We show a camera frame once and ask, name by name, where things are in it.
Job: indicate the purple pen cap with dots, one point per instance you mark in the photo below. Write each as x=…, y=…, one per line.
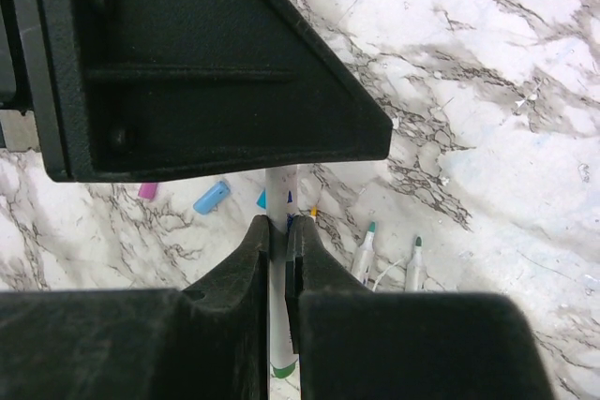
x=148, y=191

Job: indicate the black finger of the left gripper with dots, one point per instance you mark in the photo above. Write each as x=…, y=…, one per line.
x=162, y=90

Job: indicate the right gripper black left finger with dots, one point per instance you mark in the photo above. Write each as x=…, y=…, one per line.
x=208, y=341

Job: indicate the pink cap marker pen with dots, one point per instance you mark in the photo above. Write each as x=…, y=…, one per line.
x=415, y=267

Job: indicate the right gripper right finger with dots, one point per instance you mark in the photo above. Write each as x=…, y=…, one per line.
x=354, y=343

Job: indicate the dark green cap marker pen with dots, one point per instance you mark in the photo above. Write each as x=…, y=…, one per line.
x=281, y=207

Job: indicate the light blue pen cap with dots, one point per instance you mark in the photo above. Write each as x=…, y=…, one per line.
x=211, y=198

